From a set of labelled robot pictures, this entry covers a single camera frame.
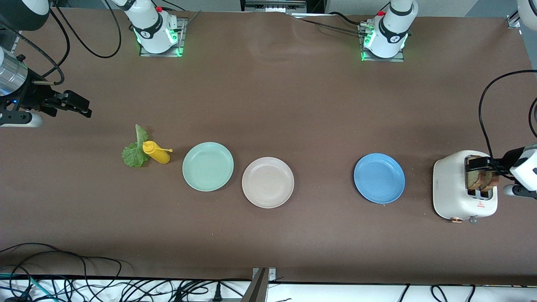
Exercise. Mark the green lettuce leaf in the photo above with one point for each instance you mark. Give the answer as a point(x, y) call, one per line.
point(133, 156)

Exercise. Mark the beige plate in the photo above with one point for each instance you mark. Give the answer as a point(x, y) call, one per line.
point(268, 182)

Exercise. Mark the blue plate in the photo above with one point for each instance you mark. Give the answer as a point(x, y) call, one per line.
point(379, 178)

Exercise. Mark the grey metal bracket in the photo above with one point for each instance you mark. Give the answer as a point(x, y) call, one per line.
point(258, 289)

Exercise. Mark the white two-slot toaster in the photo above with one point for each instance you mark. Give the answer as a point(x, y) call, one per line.
point(451, 193)

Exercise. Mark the aluminium profile post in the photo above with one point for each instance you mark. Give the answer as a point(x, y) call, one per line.
point(512, 22)

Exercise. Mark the brown bread slice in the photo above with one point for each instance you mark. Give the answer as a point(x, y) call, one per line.
point(473, 180)
point(491, 181)

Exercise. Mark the yellow mustard squeeze bottle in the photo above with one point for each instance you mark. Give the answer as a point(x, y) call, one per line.
point(158, 154)

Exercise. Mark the mint green plate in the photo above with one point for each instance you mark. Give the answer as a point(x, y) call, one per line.
point(208, 166)

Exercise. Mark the aluminium frame rail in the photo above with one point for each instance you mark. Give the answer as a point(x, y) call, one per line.
point(16, 42)

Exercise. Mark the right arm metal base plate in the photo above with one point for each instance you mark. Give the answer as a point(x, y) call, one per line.
point(182, 33)

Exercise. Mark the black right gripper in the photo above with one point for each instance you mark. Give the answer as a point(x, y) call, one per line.
point(30, 95)

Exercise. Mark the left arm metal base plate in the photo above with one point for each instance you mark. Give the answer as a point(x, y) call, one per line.
point(402, 56)

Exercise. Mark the black power plug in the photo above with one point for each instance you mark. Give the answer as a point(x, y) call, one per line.
point(217, 293)

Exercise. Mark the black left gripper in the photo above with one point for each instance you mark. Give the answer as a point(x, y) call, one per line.
point(507, 159)

